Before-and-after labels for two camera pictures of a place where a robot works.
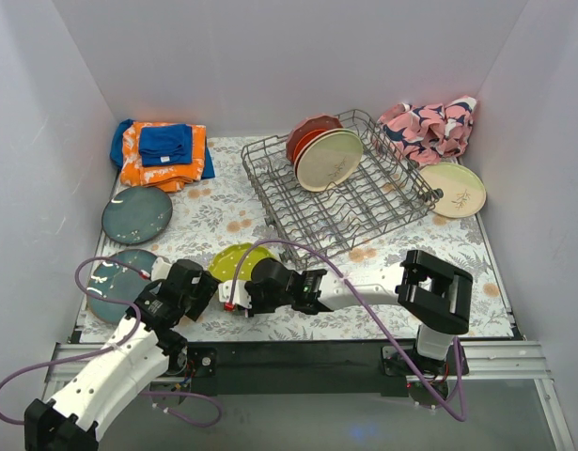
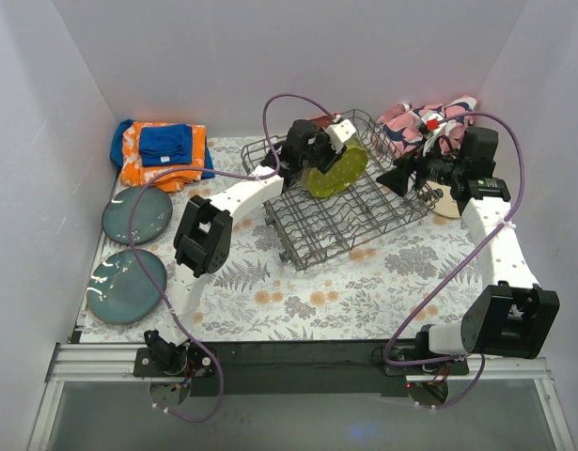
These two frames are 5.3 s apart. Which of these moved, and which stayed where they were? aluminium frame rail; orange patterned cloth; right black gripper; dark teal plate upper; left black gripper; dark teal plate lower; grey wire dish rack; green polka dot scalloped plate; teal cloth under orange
Moved: green polka dot scalloped plate; right black gripper; left black gripper
Stayed: dark teal plate upper; teal cloth under orange; grey wire dish rack; dark teal plate lower; aluminium frame rail; orange patterned cloth
